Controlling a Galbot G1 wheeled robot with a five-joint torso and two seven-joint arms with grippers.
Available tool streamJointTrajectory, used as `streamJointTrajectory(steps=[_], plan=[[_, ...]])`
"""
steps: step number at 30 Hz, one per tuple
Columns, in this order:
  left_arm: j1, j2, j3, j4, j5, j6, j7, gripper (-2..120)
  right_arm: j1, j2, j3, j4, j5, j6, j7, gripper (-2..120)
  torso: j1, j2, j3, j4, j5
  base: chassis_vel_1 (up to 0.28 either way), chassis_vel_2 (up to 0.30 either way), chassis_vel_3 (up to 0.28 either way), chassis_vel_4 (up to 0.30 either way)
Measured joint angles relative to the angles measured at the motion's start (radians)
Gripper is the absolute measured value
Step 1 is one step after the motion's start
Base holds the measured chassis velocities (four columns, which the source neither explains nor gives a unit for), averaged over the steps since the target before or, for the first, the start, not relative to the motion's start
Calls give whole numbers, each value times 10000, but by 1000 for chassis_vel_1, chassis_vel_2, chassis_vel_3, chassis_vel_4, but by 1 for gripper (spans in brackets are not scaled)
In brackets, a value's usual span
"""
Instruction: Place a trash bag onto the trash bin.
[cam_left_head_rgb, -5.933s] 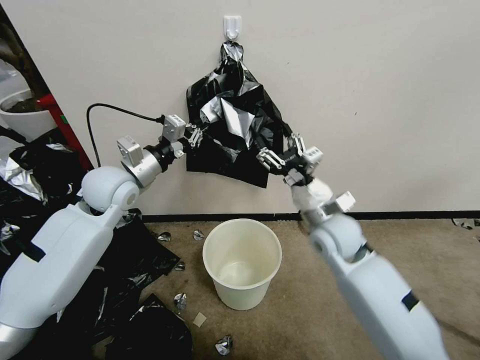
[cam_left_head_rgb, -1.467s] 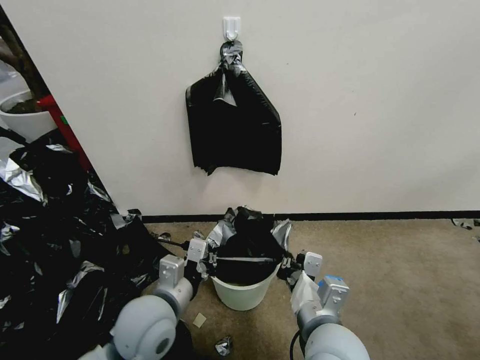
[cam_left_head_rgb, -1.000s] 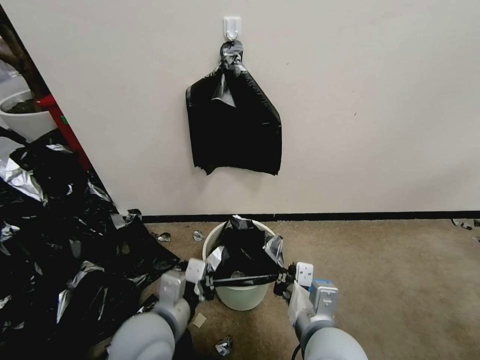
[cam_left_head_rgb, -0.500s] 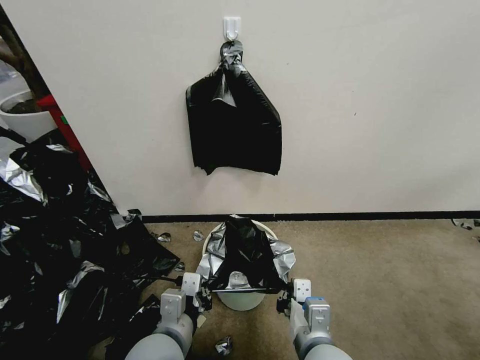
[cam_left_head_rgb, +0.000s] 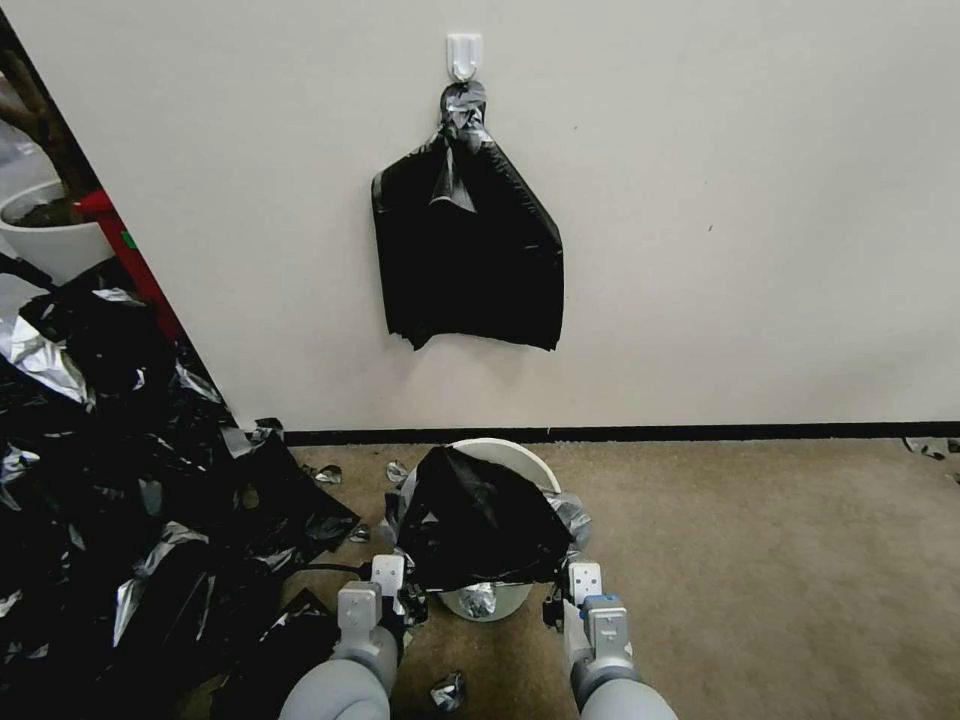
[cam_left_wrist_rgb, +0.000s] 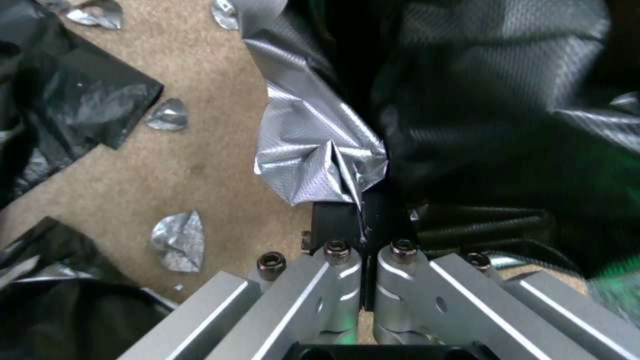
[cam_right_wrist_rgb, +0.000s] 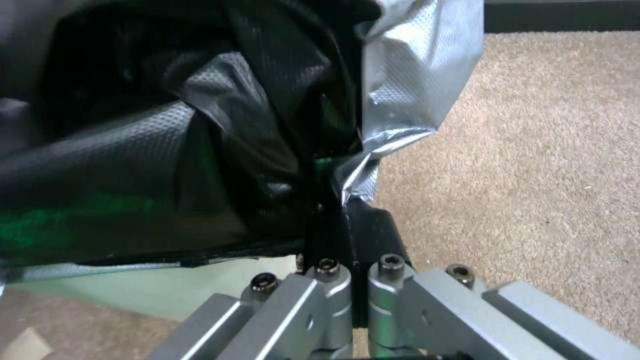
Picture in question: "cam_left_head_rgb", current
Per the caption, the white round trash bin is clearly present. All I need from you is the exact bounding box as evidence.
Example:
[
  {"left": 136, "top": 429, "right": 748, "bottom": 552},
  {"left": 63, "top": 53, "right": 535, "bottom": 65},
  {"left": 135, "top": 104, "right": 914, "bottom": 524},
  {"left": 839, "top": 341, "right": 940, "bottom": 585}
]
[{"left": 387, "top": 437, "right": 565, "bottom": 622}]

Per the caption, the hanging bundle of black bags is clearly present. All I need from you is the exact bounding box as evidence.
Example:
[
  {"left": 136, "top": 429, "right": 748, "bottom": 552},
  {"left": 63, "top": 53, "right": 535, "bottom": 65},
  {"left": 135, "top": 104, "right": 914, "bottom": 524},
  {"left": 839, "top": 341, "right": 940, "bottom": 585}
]
[{"left": 371, "top": 80, "right": 565, "bottom": 352}]

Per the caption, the red box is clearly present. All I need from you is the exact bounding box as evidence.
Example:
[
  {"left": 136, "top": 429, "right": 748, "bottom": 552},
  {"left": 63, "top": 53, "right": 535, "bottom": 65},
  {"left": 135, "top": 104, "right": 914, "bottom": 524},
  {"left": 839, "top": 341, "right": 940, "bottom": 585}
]
[{"left": 74, "top": 188, "right": 186, "bottom": 346}]

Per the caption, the brown plant trunk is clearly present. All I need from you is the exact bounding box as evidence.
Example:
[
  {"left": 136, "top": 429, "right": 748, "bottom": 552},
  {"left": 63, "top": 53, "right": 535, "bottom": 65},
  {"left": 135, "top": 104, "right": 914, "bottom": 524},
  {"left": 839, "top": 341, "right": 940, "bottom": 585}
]
[{"left": 0, "top": 56, "right": 100, "bottom": 208}]

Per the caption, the white adhesive wall hook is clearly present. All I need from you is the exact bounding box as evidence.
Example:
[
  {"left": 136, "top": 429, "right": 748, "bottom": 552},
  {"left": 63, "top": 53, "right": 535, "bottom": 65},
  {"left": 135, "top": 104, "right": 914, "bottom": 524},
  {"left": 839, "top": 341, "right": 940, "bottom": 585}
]
[{"left": 445, "top": 33, "right": 487, "bottom": 82}]

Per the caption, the white plant pot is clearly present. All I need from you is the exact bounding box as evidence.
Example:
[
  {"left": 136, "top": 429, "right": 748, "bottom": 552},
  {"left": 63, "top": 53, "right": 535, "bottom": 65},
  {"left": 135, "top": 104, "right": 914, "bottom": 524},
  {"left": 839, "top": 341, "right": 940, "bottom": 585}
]
[{"left": 0, "top": 179, "right": 106, "bottom": 286}]

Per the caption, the black baseboard strip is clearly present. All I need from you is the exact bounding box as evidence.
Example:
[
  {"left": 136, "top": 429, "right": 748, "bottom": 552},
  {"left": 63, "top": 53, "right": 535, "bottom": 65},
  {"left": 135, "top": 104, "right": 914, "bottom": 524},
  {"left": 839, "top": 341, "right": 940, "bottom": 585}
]
[{"left": 283, "top": 422, "right": 960, "bottom": 447}]

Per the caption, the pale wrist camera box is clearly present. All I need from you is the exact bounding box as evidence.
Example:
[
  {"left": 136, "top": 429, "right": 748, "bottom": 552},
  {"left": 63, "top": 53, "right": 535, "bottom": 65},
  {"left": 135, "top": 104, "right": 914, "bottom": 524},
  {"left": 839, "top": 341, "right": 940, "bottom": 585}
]
[
  {"left": 567, "top": 561, "right": 604, "bottom": 602},
  {"left": 371, "top": 553, "right": 412, "bottom": 601}
]

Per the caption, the flat black trash bag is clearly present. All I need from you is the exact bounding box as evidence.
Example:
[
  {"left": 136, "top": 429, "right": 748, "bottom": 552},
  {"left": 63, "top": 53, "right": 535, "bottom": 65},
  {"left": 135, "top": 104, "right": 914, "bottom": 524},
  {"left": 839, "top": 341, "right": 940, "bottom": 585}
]
[
  {"left": 254, "top": 587, "right": 343, "bottom": 680},
  {"left": 239, "top": 448, "right": 363, "bottom": 565}
]

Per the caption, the black trash bag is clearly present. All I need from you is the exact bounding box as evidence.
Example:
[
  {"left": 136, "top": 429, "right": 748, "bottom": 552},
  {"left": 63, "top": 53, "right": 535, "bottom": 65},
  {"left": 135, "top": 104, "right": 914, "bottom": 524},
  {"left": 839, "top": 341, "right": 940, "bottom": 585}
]
[
  {"left": 380, "top": 445, "right": 592, "bottom": 595},
  {"left": 254, "top": 587, "right": 343, "bottom": 680},
  {"left": 239, "top": 448, "right": 363, "bottom": 565}
]

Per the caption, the pile of black trash bags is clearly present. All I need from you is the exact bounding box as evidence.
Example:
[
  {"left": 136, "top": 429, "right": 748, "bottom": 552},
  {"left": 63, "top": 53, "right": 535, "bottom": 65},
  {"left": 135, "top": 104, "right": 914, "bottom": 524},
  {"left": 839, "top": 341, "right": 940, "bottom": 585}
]
[{"left": 0, "top": 251, "right": 290, "bottom": 720}]

